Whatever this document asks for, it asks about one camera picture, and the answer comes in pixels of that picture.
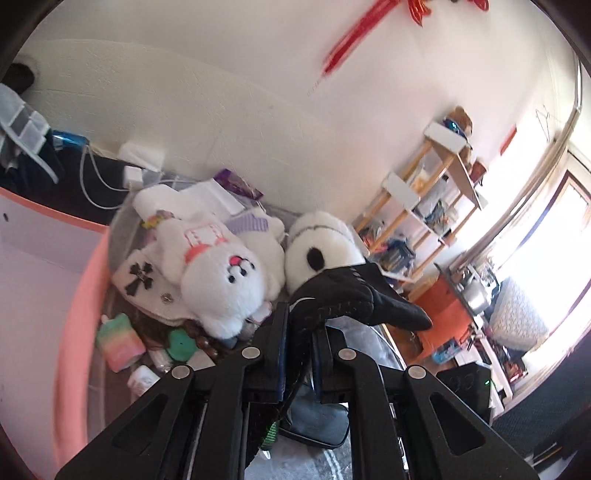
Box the grey striped garment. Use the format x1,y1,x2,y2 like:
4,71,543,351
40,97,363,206
0,83,61,185

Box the white purse with black cross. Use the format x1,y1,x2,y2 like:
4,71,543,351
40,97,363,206
112,249,204,321

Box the purple packet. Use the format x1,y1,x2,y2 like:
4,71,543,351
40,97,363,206
213,168,264,200

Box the mint green round case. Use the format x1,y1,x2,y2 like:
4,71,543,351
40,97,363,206
166,329,199,361

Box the wooden shelf unit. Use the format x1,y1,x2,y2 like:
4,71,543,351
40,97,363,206
353,121,490,296

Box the white tissue pack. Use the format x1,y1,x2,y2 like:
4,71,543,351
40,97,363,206
185,179,246,219

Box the pink box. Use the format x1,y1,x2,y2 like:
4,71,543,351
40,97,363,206
0,185,114,480

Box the small white bottle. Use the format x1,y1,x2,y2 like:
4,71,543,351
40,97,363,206
127,366,160,395

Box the red wall decoration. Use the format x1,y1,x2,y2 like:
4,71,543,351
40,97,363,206
307,0,490,97

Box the white plush dog black ears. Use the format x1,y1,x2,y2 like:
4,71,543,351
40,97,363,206
284,211,370,296

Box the black garment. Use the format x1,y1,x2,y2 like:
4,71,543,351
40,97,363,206
4,62,36,94

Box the black zip case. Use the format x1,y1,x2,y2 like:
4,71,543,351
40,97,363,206
277,383,350,449

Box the window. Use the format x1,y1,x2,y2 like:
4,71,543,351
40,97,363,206
499,152,591,370

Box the white plush bear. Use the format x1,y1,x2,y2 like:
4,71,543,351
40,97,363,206
133,185,286,337

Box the blue packet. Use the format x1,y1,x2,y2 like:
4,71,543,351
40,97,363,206
51,130,89,151

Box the orange cabinet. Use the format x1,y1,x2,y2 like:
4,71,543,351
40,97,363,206
406,274,476,365

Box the black speaker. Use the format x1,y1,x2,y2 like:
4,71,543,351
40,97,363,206
436,362,493,423

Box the black glove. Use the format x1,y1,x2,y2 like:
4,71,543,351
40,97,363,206
245,263,434,467

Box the white quilted mattress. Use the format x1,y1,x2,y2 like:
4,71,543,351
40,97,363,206
489,277,550,352

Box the grey bed blanket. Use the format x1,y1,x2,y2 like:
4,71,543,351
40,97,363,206
245,443,354,480

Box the brown bead bracelet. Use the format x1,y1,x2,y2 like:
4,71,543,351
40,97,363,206
185,323,223,357

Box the pastel rainbow squishy toy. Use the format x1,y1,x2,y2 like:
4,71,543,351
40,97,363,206
96,314,143,372

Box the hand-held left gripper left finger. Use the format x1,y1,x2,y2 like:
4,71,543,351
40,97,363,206
54,302,291,480

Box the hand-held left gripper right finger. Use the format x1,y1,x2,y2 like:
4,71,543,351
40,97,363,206
311,325,541,480

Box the brown plush bear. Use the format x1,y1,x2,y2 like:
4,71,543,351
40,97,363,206
445,106,475,168

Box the silver pot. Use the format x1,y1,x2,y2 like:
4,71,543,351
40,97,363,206
462,272,491,315

